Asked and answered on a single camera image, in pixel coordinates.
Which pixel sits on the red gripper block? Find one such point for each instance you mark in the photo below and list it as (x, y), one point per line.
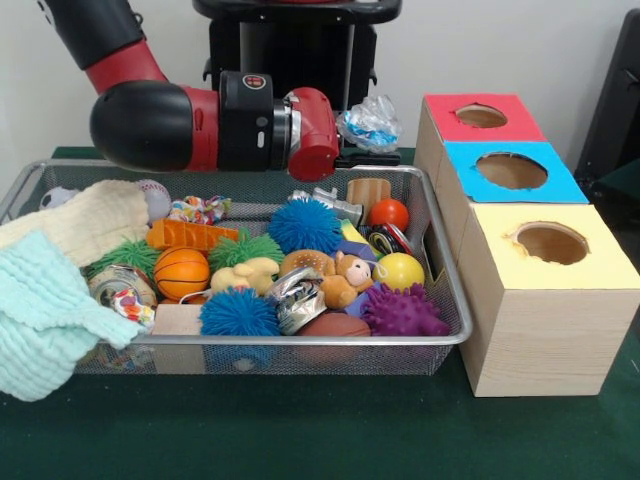
(315, 135)

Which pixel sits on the cream knitted cloth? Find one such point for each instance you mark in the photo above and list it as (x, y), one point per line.
(90, 220)

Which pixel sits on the mint green cloth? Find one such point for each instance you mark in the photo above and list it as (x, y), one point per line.
(40, 310)

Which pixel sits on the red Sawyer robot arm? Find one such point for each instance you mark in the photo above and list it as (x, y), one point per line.
(140, 125)

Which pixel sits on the wooden box with three holes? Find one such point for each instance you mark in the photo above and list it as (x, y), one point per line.
(540, 340)

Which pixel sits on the blue rubber koosh ball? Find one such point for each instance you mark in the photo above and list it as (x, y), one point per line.
(305, 226)
(240, 312)

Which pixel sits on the yellow ball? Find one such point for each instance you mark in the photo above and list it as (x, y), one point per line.
(400, 271)

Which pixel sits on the purple spiky ball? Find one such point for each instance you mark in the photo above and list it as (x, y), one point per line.
(402, 312)

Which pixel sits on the yellow plush duck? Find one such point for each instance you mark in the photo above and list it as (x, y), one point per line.
(245, 275)

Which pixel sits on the orange plastic bubble tray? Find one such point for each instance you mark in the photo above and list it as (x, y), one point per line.
(190, 234)

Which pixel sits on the orange toy basketball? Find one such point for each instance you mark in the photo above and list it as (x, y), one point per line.
(181, 274)

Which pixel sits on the dark green table cloth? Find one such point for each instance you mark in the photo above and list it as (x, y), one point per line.
(300, 430)
(617, 182)

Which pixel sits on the black stand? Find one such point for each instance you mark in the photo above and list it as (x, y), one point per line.
(620, 100)

